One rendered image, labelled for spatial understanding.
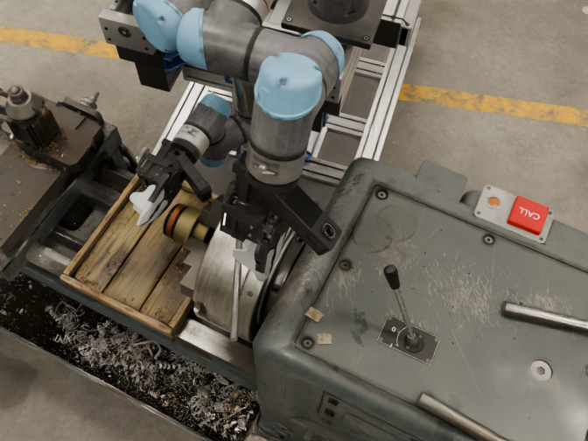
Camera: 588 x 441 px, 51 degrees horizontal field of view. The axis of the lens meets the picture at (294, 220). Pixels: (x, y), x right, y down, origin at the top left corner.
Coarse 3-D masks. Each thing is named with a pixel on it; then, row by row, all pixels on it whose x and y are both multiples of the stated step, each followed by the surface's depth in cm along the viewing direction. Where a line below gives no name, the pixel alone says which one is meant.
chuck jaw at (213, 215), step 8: (232, 184) 122; (216, 200) 124; (224, 200) 123; (208, 208) 127; (216, 208) 125; (200, 216) 126; (208, 216) 126; (216, 216) 125; (208, 224) 126; (216, 224) 126
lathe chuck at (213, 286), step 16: (224, 224) 113; (224, 240) 112; (208, 256) 113; (224, 256) 112; (208, 272) 113; (224, 272) 112; (208, 288) 114; (224, 288) 113; (208, 304) 116; (224, 304) 115; (208, 320) 122; (224, 320) 118
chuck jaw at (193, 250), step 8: (192, 240) 126; (184, 248) 125; (192, 248) 125; (200, 248) 125; (184, 256) 128; (192, 256) 124; (200, 256) 124; (184, 264) 123; (192, 264) 123; (192, 272) 122; (184, 280) 120; (192, 280) 120; (184, 288) 120; (192, 288) 119; (200, 304) 119
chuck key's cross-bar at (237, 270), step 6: (240, 246) 103; (234, 264) 101; (240, 264) 101; (234, 270) 100; (240, 270) 101; (234, 276) 100; (240, 276) 100; (234, 282) 99; (240, 282) 99; (234, 288) 98; (240, 288) 99; (234, 294) 98; (234, 300) 97; (234, 306) 96; (234, 312) 96; (234, 318) 95; (234, 324) 94; (234, 330) 94; (234, 336) 93
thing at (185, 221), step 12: (180, 204) 130; (168, 216) 128; (180, 216) 127; (192, 216) 127; (168, 228) 128; (180, 228) 126; (192, 228) 126; (204, 228) 127; (180, 240) 127; (204, 240) 127
